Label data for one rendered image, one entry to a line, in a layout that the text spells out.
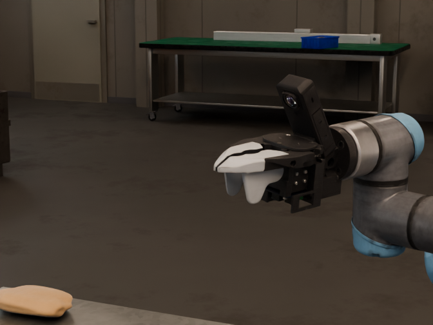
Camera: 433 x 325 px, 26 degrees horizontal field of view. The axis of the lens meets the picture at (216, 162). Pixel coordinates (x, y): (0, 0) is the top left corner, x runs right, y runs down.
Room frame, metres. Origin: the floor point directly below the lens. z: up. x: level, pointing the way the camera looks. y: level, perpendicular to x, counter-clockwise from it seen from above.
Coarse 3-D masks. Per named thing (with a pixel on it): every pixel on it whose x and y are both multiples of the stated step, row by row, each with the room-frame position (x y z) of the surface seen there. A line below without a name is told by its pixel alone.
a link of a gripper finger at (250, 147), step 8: (240, 144) 1.12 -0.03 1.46; (248, 144) 1.12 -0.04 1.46; (256, 144) 1.13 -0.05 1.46; (224, 152) 1.09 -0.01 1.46; (232, 152) 1.09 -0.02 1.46; (240, 152) 1.09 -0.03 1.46; (248, 152) 1.10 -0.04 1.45; (256, 152) 1.11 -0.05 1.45; (216, 160) 1.08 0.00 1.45; (224, 160) 1.07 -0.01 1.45; (232, 176) 1.10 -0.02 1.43; (240, 176) 1.11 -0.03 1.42; (232, 184) 1.10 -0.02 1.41; (240, 184) 1.11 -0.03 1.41; (232, 192) 1.11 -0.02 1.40
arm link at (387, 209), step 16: (368, 192) 1.24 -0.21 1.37; (384, 192) 1.23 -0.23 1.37; (400, 192) 1.24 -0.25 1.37; (352, 208) 1.27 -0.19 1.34; (368, 208) 1.24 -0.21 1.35; (384, 208) 1.23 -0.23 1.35; (400, 208) 1.21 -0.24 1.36; (352, 224) 1.26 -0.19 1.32; (368, 224) 1.24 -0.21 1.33; (384, 224) 1.22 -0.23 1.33; (400, 224) 1.20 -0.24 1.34; (368, 240) 1.24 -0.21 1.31; (384, 240) 1.23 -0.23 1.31; (400, 240) 1.21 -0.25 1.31; (384, 256) 1.24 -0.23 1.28
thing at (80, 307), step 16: (0, 288) 1.77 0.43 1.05; (80, 304) 1.68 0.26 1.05; (96, 304) 1.68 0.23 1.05; (0, 320) 1.60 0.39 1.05; (16, 320) 1.60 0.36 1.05; (32, 320) 1.60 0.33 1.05; (48, 320) 1.60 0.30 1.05; (64, 320) 1.60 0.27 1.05; (80, 320) 1.60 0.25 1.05; (96, 320) 1.60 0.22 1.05; (112, 320) 1.60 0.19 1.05; (128, 320) 1.60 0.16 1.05; (144, 320) 1.60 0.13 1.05; (160, 320) 1.60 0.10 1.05; (176, 320) 1.60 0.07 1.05; (192, 320) 1.60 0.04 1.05; (208, 320) 1.60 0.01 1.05
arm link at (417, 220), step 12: (420, 204) 1.20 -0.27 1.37; (432, 204) 1.19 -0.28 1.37; (420, 216) 1.18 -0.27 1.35; (432, 216) 1.17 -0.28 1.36; (408, 228) 1.19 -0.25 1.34; (420, 228) 1.18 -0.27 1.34; (432, 228) 1.16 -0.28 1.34; (420, 240) 1.18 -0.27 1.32; (432, 240) 1.16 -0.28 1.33; (432, 252) 1.18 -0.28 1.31
